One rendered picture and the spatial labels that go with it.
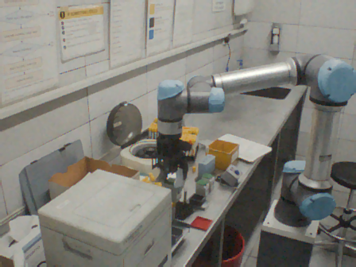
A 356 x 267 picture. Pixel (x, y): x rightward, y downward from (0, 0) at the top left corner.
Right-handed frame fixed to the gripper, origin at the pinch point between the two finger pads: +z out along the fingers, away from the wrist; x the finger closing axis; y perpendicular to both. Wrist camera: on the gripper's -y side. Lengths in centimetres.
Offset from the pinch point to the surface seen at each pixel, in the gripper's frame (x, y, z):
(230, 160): -2, -63, 19
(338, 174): 47, -131, 47
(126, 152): -44, -36, 13
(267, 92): -29, -233, 31
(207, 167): -8, -47, 17
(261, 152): 6, -89, 23
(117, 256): 4.5, 36.9, -0.6
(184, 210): -4.9, -19.1, 22.2
